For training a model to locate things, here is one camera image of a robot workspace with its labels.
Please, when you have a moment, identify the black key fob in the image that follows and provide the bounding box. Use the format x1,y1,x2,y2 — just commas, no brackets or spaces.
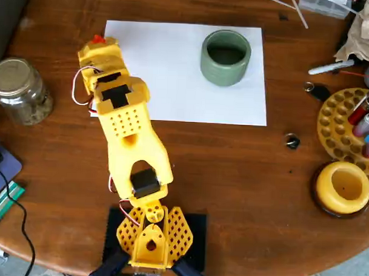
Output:
310,83,332,103

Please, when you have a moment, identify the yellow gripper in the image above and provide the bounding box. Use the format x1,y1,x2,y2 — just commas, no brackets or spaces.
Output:
76,36,131,97

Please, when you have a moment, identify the black base mat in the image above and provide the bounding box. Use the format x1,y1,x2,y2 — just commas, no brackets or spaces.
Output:
102,205,207,274

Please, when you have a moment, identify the green cup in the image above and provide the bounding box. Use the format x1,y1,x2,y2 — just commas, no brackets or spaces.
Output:
199,28,253,89

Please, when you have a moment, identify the dark brown coaster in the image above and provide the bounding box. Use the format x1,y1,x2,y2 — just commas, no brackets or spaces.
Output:
310,169,369,220

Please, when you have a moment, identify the thin white stick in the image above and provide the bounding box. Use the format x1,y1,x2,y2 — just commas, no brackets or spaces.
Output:
288,0,310,30
263,0,298,10

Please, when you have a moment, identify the white marker pen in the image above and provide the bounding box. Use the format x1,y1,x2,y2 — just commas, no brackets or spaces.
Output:
307,57,355,77

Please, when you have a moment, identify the blue clamp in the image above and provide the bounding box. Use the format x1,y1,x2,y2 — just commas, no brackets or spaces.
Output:
88,251,130,276
171,258,214,276

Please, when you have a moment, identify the yellow perforated robot base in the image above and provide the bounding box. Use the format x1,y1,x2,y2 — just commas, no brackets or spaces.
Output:
115,203,195,264

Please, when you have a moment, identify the pink silver lighter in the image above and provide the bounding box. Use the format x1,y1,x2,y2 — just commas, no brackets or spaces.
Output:
354,110,369,137

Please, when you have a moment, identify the yellow ring-shaped bowl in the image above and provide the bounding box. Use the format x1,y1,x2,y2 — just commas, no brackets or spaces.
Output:
316,160,369,217

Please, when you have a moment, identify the purple notebook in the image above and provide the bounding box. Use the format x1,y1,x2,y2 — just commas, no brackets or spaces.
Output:
0,143,24,202

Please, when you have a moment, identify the glass jar with gold lid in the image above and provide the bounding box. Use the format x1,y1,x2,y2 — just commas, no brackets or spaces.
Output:
0,57,55,127

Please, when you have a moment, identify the black power cable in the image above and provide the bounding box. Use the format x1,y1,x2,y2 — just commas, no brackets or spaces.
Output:
0,164,39,276

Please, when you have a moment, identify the clear plastic box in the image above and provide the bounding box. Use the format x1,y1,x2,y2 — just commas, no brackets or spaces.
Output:
298,0,353,20

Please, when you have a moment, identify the red white servo cable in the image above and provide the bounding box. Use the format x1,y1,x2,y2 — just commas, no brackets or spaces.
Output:
71,66,100,114
107,174,141,231

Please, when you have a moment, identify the yellow round holed tray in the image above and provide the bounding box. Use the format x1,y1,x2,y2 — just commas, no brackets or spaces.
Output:
315,86,369,176

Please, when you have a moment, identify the crumpled brown paper bag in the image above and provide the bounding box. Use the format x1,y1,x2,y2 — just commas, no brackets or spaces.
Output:
333,0,369,68

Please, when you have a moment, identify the thin red wire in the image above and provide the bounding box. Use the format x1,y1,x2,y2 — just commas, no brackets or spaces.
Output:
339,70,369,79

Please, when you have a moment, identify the white paper sheet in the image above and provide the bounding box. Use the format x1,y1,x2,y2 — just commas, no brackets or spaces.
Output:
90,19,271,127

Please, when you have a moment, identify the red lighter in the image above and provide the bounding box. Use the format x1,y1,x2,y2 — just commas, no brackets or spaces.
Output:
347,88,369,126

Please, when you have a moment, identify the grey upholstered seat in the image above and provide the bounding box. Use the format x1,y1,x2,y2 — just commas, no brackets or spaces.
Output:
0,0,33,67

